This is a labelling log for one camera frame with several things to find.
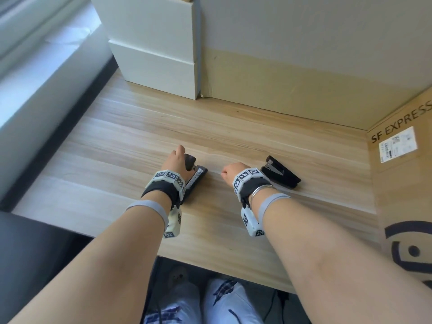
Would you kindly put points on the marker-covered right wrist camera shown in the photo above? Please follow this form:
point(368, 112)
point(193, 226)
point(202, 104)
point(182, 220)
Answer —
point(248, 180)

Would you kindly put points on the person's right leg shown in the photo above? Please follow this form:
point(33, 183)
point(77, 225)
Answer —
point(229, 303)

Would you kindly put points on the person's left forearm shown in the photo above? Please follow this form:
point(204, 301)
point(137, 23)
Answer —
point(101, 266)

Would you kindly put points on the person's leg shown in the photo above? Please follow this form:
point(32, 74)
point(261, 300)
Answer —
point(179, 300)
point(229, 303)

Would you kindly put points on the person's right hand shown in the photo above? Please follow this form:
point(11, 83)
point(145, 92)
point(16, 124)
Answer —
point(234, 169)

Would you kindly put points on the beige cardboard panel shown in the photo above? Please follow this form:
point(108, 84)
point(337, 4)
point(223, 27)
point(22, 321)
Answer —
point(303, 84)

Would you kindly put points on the large white box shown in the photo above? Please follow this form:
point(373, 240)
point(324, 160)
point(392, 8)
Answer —
point(148, 23)

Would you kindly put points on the person's right forearm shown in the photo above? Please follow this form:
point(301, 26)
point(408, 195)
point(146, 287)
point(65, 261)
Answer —
point(320, 263)

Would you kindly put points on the white window sill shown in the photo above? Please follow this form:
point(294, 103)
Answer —
point(44, 87)

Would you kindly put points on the marker-covered left wrist camera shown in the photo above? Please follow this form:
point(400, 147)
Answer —
point(168, 180)

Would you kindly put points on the person's left hand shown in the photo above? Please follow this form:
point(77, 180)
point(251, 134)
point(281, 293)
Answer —
point(171, 163)

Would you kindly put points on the brown printed cardboard box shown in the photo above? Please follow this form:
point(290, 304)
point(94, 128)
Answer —
point(401, 192)

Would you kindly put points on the marker-covered wrist camera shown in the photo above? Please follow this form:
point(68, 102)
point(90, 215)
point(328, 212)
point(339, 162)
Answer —
point(248, 180)
point(168, 180)

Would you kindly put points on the black stapler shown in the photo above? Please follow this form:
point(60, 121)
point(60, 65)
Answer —
point(196, 175)
point(281, 173)

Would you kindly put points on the person's left leg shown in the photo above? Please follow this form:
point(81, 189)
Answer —
point(179, 300)

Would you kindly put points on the person's left fingers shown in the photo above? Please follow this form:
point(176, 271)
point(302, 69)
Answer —
point(181, 149)

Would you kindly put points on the person's right fingers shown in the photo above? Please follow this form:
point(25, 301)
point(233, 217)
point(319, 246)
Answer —
point(224, 172)

